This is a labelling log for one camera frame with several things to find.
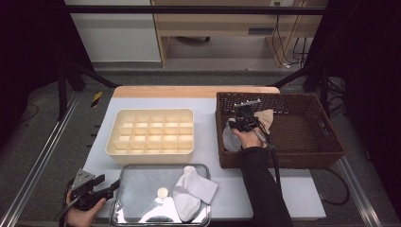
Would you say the black horizontal bar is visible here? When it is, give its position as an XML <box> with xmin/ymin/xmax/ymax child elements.
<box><xmin>64</xmin><ymin>4</ymin><xmax>329</xmax><ymax>16</ymax></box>

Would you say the brown wicker basket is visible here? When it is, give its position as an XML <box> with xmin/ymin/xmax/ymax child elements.
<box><xmin>215</xmin><ymin>91</ymin><xmax>347</xmax><ymax>170</ymax></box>

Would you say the aluminium rail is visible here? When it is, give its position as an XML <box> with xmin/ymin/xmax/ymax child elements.
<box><xmin>0</xmin><ymin>91</ymin><xmax>81</xmax><ymax>227</ymax></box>
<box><xmin>338</xmin><ymin>155</ymin><xmax>384</xmax><ymax>227</ymax></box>

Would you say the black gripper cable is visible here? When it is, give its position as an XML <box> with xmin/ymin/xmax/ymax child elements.
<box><xmin>250</xmin><ymin>112</ymin><xmax>284</xmax><ymax>193</ymax></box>
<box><xmin>55</xmin><ymin>188</ymin><xmax>79</xmax><ymax>221</ymax></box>

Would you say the black cable bundle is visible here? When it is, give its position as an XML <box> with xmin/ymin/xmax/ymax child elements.
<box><xmin>326</xmin><ymin>76</ymin><xmax>348</xmax><ymax>118</ymax></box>
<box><xmin>292</xmin><ymin>37</ymin><xmax>309</xmax><ymax>69</ymax></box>

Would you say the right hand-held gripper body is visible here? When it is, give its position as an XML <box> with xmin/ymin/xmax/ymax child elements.
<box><xmin>228</xmin><ymin>98</ymin><xmax>263</xmax><ymax>133</ymax></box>

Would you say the white table mat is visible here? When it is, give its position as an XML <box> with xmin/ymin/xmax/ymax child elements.
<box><xmin>82</xmin><ymin>96</ymin><xmax>327</xmax><ymax>220</ymax></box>

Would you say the person's right hand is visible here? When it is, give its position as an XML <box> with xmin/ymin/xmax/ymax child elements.
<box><xmin>232</xmin><ymin>127</ymin><xmax>269</xmax><ymax>149</ymax></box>

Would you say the black floor cable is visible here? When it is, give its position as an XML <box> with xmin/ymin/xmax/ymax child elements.
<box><xmin>319</xmin><ymin>167</ymin><xmax>351</xmax><ymax>206</ymax></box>
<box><xmin>19</xmin><ymin>102</ymin><xmax>41</xmax><ymax>125</ymax></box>

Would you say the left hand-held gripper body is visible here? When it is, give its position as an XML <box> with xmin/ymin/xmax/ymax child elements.
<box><xmin>69</xmin><ymin>169</ymin><xmax>108</xmax><ymax>212</ymax></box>

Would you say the black hanging cable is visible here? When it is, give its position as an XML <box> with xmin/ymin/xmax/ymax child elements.
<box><xmin>271</xmin><ymin>2</ymin><xmax>287</xmax><ymax>66</ymax></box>

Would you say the wooden desk shelf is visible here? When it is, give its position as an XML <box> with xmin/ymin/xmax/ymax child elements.
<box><xmin>150</xmin><ymin>0</ymin><xmax>330</xmax><ymax>68</ymax></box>

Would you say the yellow black tape strip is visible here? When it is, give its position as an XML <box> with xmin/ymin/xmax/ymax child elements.
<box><xmin>90</xmin><ymin>91</ymin><xmax>104</xmax><ymax>109</ymax></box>

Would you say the black metal stand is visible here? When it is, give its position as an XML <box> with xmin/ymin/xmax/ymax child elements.
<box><xmin>270</xmin><ymin>61</ymin><xmax>331</xmax><ymax>118</ymax></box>
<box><xmin>57</xmin><ymin>60</ymin><xmax>119</xmax><ymax>121</ymax></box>

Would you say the clear box lid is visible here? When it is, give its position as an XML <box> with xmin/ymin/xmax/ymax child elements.
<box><xmin>109</xmin><ymin>163</ymin><xmax>212</xmax><ymax>227</ymax></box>

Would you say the cream divided storage box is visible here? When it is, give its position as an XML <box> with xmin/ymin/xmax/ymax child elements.
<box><xmin>105</xmin><ymin>108</ymin><xmax>195</xmax><ymax>166</ymax></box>

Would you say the white sock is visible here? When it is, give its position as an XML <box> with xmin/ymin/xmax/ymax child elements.
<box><xmin>172</xmin><ymin>166</ymin><xmax>219</xmax><ymax>223</ymax></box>
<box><xmin>222</xmin><ymin>117</ymin><xmax>243</xmax><ymax>153</ymax></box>

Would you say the person's left hand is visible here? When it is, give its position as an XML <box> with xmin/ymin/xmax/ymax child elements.
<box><xmin>64</xmin><ymin>190</ymin><xmax>108</xmax><ymax>227</ymax></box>

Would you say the black curtain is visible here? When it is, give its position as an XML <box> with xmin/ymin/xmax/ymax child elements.
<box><xmin>303</xmin><ymin>0</ymin><xmax>401</xmax><ymax>219</ymax></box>
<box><xmin>0</xmin><ymin>0</ymin><xmax>95</xmax><ymax>150</ymax></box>

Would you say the white cabinet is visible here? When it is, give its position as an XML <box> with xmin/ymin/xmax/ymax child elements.
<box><xmin>64</xmin><ymin>0</ymin><xmax>163</xmax><ymax>63</ymax></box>

